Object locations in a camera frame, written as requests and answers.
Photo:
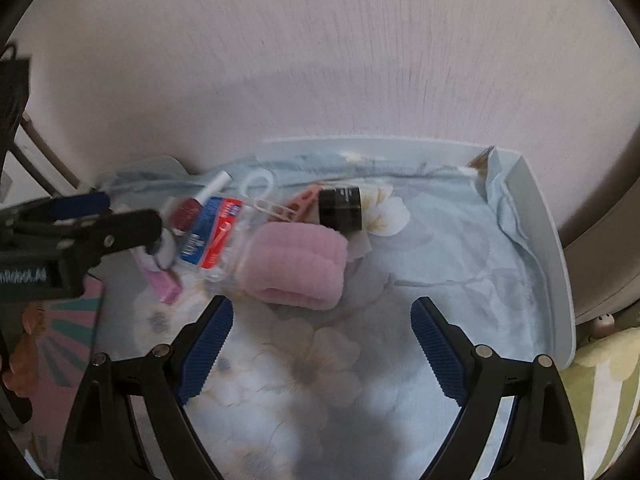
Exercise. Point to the blue floral cloth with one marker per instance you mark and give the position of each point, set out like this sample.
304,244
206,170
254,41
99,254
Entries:
425,240

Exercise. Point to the pink printed cardboard box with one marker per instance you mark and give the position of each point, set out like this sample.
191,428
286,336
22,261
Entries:
70,340

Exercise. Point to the green floral cushion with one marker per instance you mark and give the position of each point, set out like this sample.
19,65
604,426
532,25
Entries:
605,400

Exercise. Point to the beige padded furniture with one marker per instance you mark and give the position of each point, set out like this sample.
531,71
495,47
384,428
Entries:
605,260

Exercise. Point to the clear bag with red-blue tube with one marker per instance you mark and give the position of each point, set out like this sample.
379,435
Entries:
215,234

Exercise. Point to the black cosmetic jar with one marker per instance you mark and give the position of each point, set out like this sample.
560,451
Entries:
340,208

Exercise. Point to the pink rolled towel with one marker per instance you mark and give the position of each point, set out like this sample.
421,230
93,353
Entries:
295,265

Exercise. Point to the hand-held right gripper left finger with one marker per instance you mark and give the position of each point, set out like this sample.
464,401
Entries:
207,352

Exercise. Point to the white paper clip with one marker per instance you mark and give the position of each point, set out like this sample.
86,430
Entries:
270,206

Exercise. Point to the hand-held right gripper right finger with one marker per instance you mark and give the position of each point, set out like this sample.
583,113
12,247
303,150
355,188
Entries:
440,355

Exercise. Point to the salmon pink hair clip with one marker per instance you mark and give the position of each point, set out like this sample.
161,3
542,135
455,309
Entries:
300,202

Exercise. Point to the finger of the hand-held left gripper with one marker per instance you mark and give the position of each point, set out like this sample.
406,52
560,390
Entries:
125,230
80,205

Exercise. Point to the white rimmed tray table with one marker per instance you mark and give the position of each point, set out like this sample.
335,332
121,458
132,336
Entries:
545,220

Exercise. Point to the red nail polish bottle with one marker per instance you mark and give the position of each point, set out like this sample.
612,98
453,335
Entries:
185,212

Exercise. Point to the pink long cosmetic box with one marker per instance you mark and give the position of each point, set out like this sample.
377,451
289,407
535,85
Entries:
165,290

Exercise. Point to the small beige toy figure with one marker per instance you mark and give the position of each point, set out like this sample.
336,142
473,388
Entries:
602,323

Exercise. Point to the person's left hand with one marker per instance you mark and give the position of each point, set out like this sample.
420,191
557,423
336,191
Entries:
19,372

